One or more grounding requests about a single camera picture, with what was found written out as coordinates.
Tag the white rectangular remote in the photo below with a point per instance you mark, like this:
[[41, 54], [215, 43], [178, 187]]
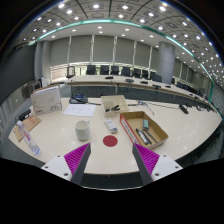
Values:
[[111, 125]]

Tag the open cardboard box red side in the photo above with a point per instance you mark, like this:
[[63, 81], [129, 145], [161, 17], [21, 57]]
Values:
[[156, 133]]

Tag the grey boxy monitor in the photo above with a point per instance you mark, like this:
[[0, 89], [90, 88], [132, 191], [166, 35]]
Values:
[[33, 89]]

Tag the grey-green eraser block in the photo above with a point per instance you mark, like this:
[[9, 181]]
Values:
[[145, 124]]

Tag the white paper sheet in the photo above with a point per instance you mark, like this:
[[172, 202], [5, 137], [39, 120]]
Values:
[[79, 110]]

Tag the black power strip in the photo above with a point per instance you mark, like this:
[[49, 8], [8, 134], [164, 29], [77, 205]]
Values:
[[24, 114]]

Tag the small beige open box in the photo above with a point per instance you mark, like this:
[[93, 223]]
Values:
[[115, 101]]

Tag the white ceramic mug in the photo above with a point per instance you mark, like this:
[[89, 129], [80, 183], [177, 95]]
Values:
[[82, 130]]

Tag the small black tool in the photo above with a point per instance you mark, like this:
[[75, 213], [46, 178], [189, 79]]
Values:
[[113, 108]]

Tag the flat brown cardboard sheet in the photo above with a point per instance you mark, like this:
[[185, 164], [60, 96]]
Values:
[[30, 124]]

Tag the clear plastic water bottle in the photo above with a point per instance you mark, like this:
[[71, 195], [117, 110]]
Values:
[[29, 140]]

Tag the black office chairs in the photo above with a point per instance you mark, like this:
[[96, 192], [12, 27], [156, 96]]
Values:
[[115, 70]]

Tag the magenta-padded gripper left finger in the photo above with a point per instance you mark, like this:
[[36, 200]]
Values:
[[75, 160]]

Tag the black marker pen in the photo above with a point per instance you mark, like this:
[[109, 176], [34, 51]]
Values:
[[142, 136]]

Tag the flat round red coaster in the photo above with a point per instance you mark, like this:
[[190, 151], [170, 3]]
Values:
[[110, 141]]

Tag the white cardboard box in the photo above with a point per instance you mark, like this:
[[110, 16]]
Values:
[[46, 100]]

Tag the ceiling lights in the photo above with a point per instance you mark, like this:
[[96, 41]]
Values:
[[96, 6]]

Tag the black desk phone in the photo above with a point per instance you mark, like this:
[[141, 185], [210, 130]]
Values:
[[78, 98]]

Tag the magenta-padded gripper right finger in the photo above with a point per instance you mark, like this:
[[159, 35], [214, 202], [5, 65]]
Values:
[[148, 160]]

